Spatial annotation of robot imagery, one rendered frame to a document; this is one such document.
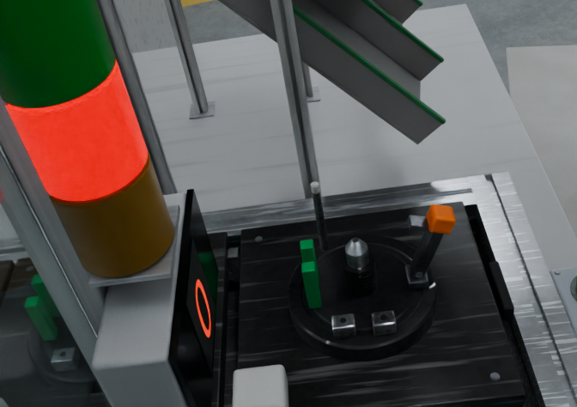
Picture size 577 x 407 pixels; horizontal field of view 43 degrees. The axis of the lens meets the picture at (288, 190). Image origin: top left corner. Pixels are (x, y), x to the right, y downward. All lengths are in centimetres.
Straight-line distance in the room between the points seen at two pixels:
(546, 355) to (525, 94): 55
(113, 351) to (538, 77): 93
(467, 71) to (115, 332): 92
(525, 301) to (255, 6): 39
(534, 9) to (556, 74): 200
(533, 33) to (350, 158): 205
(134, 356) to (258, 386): 29
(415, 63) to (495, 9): 227
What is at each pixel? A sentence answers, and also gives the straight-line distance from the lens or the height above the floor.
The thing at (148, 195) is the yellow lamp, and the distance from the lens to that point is 35.
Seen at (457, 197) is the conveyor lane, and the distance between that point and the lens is 82.
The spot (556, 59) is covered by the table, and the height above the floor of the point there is 86.
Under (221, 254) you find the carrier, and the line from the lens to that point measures 78.
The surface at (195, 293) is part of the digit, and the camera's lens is 40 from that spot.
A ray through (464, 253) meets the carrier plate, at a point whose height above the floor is 97.
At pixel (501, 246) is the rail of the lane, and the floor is 96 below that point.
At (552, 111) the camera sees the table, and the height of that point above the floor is 86.
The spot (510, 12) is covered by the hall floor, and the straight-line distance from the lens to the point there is 317.
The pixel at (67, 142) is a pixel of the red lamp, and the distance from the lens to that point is 31.
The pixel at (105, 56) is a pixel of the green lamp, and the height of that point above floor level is 137.
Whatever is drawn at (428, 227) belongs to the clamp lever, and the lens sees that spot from 64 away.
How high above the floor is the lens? 151
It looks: 40 degrees down
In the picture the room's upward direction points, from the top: 11 degrees counter-clockwise
